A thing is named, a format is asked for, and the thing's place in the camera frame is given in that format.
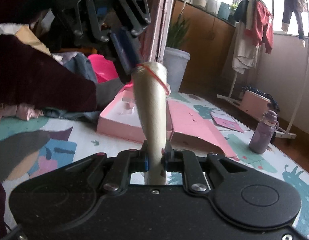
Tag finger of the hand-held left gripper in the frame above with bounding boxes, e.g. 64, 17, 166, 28
72, 0, 133, 85
115, 0, 152, 67

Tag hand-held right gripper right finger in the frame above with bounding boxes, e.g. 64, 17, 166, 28
160, 140, 248, 194

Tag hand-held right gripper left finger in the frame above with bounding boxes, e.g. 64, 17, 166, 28
64, 140, 152, 194

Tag beige shopping bag white handles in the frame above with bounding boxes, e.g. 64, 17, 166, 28
130, 61, 171, 186

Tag red rubber band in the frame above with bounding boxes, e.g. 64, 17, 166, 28
129, 64, 171, 96

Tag person's left forearm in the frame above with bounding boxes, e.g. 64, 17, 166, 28
0, 33, 98, 113

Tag person's left hand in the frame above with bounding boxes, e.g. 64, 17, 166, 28
95, 76, 128, 111

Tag pink plastic basin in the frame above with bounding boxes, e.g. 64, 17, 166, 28
88, 53, 119, 85

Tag blue denim cloth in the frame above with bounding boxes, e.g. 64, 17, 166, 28
43, 52, 100, 123

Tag open pink gift box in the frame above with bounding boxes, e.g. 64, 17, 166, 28
97, 90, 238, 158

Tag green potted plant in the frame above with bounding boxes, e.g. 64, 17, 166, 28
166, 17, 190, 50

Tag cream cloth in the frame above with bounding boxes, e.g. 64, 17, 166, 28
0, 24, 52, 55

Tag person's maroon upper body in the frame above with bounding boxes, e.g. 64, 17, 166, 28
0, 0, 58, 28

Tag white bucket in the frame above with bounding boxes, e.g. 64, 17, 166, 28
163, 46, 191, 93

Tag pink card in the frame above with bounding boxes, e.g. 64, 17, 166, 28
210, 111, 245, 134

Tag wooden cabinet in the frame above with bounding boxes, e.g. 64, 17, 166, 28
166, 0, 238, 92

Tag teal flowerpot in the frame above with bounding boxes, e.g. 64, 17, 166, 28
218, 2, 231, 21

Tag purple water bottle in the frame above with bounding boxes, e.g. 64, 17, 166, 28
249, 109, 280, 155

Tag printed play mat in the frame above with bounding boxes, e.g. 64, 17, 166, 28
0, 91, 309, 238

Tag navy hanging garment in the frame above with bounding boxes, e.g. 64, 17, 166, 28
235, 0, 250, 23

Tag pink satin cloth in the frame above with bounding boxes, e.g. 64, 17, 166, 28
0, 103, 44, 128

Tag white hanging garment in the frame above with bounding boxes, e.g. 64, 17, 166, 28
231, 19, 261, 75

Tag pink storage case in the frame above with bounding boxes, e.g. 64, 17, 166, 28
241, 86, 280, 113

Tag white drying rack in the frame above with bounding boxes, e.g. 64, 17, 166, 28
216, 0, 309, 139

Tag small hanging jeans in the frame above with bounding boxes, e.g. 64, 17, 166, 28
281, 0, 309, 48

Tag pink door frame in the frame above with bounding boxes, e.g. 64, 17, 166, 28
142, 0, 179, 63

